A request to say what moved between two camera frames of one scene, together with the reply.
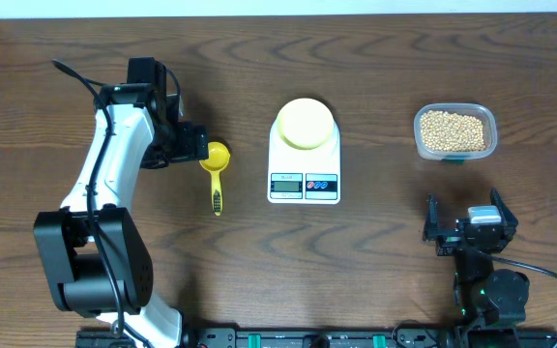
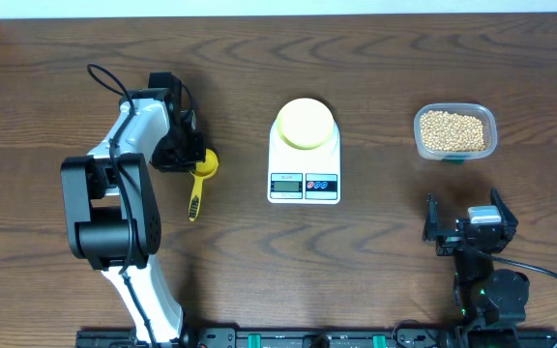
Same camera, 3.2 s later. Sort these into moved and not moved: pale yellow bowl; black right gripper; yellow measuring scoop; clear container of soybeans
Moved: yellow measuring scoop
Not moved: clear container of soybeans; black right gripper; pale yellow bowl
